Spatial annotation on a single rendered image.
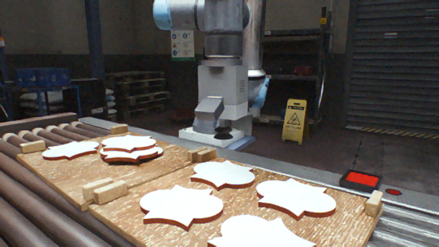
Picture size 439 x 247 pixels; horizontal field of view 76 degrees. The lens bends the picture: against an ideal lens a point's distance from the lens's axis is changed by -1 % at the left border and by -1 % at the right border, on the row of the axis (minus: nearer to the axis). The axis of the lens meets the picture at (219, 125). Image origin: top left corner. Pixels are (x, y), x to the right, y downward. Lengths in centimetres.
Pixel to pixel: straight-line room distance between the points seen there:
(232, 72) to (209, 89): 6
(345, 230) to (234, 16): 41
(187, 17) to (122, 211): 43
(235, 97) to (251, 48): 49
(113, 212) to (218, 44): 35
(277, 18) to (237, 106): 494
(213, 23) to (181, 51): 588
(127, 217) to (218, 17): 39
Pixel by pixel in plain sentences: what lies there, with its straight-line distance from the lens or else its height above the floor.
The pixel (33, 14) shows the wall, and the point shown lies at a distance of 594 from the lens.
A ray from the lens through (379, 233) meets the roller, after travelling 56.
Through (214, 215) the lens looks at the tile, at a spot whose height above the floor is 94.
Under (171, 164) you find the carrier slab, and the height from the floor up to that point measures 94.
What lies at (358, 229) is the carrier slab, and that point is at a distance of 51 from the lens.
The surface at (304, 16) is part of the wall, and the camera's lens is 535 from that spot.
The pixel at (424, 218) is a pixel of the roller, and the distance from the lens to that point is 64.
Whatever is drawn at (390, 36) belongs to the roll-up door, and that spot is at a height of 150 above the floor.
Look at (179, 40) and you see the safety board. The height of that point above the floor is 153.
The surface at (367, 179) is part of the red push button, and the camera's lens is 73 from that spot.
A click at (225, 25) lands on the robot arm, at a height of 125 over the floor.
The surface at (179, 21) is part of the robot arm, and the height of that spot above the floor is 127.
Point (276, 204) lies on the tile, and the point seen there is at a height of 95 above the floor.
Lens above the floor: 120
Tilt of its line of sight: 14 degrees down
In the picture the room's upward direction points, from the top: straight up
